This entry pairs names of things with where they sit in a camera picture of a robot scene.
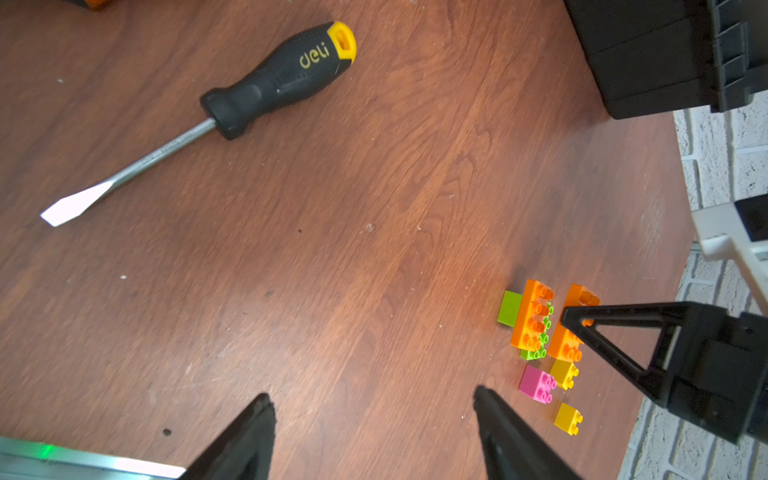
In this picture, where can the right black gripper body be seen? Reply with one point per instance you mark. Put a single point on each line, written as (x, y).
(714, 370)

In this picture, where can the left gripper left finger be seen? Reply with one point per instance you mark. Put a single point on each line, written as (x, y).
(243, 450)

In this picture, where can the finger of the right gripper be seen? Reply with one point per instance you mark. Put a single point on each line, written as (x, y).
(638, 340)

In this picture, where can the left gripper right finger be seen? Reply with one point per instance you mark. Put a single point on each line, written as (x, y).
(511, 449)

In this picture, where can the green long lego brick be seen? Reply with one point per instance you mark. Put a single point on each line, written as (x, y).
(544, 338)

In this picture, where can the orange long lego brick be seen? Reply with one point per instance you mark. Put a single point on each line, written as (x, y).
(529, 324)
(565, 345)

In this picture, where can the small green lego brick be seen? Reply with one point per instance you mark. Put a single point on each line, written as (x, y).
(509, 309)

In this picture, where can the yellow small lego brick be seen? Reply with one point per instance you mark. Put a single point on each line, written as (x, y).
(568, 419)
(564, 373)

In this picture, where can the pink lego brick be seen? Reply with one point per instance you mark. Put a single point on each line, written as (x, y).
(537, 384)

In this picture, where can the black plastic toolbox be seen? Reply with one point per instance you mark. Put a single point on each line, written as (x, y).
(650, 57)

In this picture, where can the orange handled pliers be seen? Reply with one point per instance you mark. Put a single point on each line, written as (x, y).
(90, 4)

